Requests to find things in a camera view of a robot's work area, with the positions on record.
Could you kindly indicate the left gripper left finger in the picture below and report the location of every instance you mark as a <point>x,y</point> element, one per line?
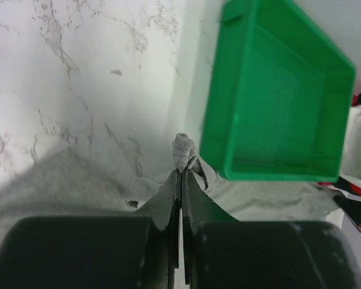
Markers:
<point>117,250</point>

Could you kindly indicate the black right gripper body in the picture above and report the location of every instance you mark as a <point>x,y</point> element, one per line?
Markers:
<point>346,193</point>

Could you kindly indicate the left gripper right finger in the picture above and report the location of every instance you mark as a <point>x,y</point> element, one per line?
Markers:
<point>222,252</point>

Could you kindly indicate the grey t-shirt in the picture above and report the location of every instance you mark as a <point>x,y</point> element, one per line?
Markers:
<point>68,184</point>

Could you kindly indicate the white folded t-shirt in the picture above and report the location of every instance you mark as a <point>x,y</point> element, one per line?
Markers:
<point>351,155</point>

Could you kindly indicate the green plastic tray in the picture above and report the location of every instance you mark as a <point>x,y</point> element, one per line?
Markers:
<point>279,97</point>

